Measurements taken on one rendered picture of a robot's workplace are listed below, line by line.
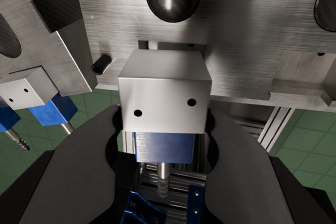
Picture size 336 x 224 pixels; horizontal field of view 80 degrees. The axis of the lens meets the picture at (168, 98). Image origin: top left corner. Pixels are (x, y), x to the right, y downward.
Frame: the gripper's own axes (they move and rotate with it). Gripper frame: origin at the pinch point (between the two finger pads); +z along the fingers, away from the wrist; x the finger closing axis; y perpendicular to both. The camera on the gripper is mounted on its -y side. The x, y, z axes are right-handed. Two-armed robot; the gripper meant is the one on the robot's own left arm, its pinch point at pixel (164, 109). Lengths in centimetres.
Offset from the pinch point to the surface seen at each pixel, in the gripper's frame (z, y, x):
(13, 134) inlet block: 14.1, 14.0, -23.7
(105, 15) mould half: 5.5, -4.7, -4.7
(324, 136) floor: 92, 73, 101
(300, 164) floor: 97, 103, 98
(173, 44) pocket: 7.9, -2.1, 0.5
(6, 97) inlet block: 9.6, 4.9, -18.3
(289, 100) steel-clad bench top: 13.3, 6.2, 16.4
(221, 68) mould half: 4.8, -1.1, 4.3
